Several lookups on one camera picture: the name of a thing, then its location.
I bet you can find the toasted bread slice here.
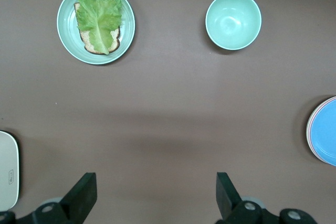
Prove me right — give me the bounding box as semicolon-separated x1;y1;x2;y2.
73;2;122;55

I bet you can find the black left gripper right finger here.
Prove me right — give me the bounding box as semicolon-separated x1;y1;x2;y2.
216;172;317;224

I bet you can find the brown table cover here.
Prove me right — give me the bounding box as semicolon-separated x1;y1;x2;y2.
0;0;336;224

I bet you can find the green lettuce leaf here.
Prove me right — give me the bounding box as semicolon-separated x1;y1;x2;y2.
75;0;123;55

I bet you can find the green bowl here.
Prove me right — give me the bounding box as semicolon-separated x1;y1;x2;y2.
205;0;263;51

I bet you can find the beige plate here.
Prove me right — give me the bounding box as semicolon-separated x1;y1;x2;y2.
306;95;336;164

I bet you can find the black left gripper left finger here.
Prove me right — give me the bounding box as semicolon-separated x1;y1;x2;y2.
0;172;98;224

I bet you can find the blue plate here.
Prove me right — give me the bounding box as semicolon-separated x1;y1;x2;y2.
310;98;336;167

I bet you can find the green plate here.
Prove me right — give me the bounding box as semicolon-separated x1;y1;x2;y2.
57;0;136;66

